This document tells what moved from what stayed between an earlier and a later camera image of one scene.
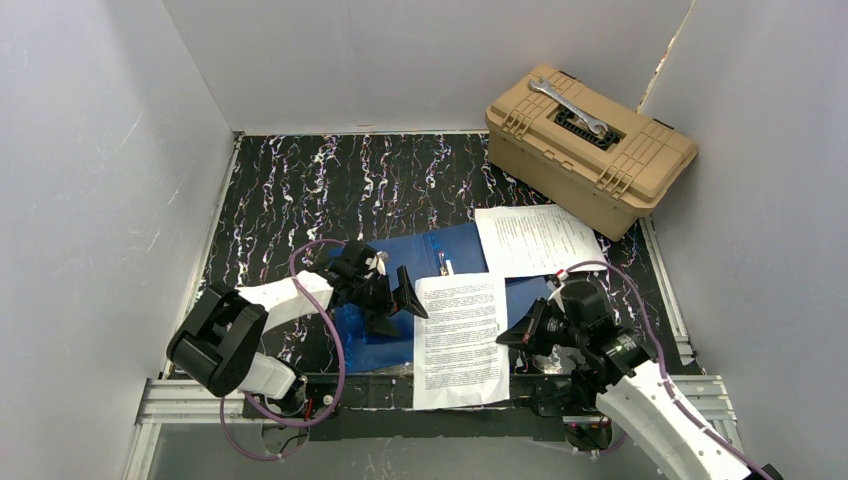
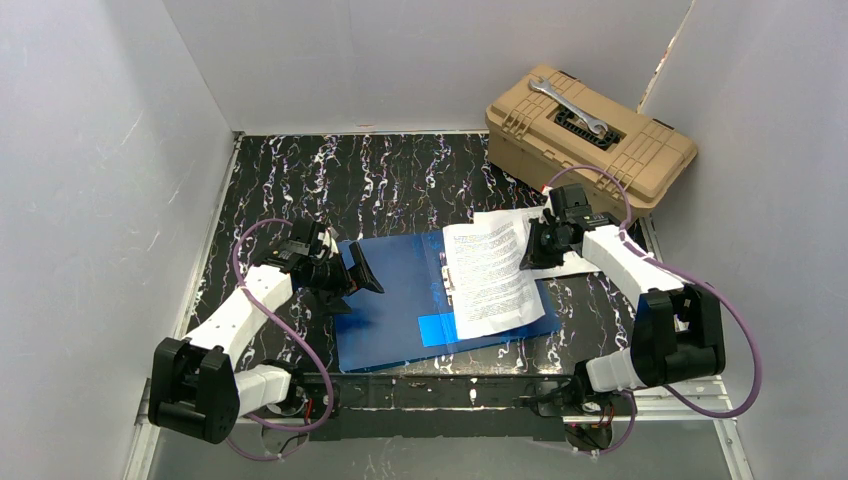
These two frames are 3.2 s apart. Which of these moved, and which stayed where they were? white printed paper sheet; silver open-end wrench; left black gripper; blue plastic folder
Moved: left black gripper; white printed paper sheet
Stayed: blue plastic folder; silver open-end wrench
